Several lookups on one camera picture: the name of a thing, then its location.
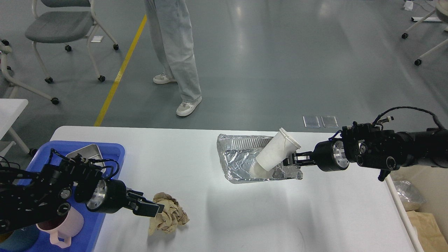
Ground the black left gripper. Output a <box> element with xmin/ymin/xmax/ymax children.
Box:
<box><xmin>85</xmin><ymin>179</ymin><xmax>165</xmax><ymax>217</ymax></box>

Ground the crumpled brown paper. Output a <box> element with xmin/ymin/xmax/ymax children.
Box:
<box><xmin>148</xmin><ymin>192</ymin><xmax>189</xmax><ymax>236</ymax></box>

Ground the clear floor plate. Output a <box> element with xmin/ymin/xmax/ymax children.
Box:
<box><xmin>303</xmin><ymin>116</ymin><xmax>321</xmax><ymax>128</ymax></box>
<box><xmin>321</xmin><ymin>116</ymin><xmax>339</xmax><ymax>128</ymax></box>

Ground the grey wheeled chair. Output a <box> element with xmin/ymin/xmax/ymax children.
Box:
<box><xmin>25</xmin><ymin>0</ymin><xmax>119</xmax><ymax>84</ymax></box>

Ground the brown paper bag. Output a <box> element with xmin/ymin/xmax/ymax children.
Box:
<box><xmin>406</xmin><ymin>211</ymin><xmax>448</xmax><ymax>252</ymax></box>

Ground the white plastic bin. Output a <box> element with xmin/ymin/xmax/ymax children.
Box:
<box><xmin>385</xmin><ymin>165</ymin><xmax>448</xmax><ymax>252</ymax></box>

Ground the white side table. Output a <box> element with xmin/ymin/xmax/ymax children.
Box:
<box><xmin>0</xmin><ymin>98</ymin><xmax>37</xmax><ymax>156</ymax></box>

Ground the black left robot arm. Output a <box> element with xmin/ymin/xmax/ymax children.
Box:
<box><xmin>0</xmin><ymin>149</ymin><xmax>164</xmax><ymax>233</ymax></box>

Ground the teal mug yellow inside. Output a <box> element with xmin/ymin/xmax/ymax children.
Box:
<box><xmin>0</xmin><ymin>228</ymin><xmax>40</xmax><ymax>252</ymax></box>

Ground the blue plastic tray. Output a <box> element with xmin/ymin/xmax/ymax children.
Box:
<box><xmin>27</xmin><ymin>140</ymin><xmax>125</xmax><ymax>252</ymax></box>

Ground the stainless steel rectangular tin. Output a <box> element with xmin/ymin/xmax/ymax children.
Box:
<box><xmin>66</xmin><ymin>144</ymin><xmax>103</xmax><ymax>160</ymax></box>

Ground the white paper cup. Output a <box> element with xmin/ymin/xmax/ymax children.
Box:
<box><xmin>249</xmin><ymin>128</ymin><xmax>301</xmax><ymax>179</ymax></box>

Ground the clear floor plate right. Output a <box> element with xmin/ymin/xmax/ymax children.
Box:
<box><xmin>321</xmin><ymin>116</ymin><xmax>339</xmax><ymax>128</ymax></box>

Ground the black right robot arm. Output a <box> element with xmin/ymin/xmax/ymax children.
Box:
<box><xmin>282</xmin><ymin>107</ymin><xmax>448</xmax><ymax>181</ymax></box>

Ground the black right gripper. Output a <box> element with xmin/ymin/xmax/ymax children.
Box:
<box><xmin>282</xmin><ymin>139</ymin><xmax>349</xmax><ymax>172</ymax></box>

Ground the white chair base right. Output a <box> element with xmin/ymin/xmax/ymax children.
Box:
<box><xmin>402</xmin><ymin>0</ymin><xmax>448</xmax><ymax>67</ymax></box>

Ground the pink plastic mug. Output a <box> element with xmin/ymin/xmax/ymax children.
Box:
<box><xmin>36</xmin><ymin>207</ymin><xmax>84</xmax><ymax>249</ymax></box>

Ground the crumpled clear plastic bag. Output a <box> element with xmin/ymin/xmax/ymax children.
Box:
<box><xmin>393</xmin><ymin>180</ymin><xmax>427</xmax><ymax>212</ymax></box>

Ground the clear floor plate left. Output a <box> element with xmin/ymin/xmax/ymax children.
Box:
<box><xmin>303</xmin><ymin>116</ymin><xmax>321</xmax><ymax>128</ymax></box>

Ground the standing person in jeans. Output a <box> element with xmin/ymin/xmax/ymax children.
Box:
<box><xmin>144</xmin><ymin>0</ymin><xmax>202</xmax><ymax>117</ymax></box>

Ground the aluminium foil tray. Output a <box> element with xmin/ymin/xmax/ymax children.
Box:
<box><xmin>217</xmin><ymin>134</ymin><xmax>303</xmax><ymax>184</ymax></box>

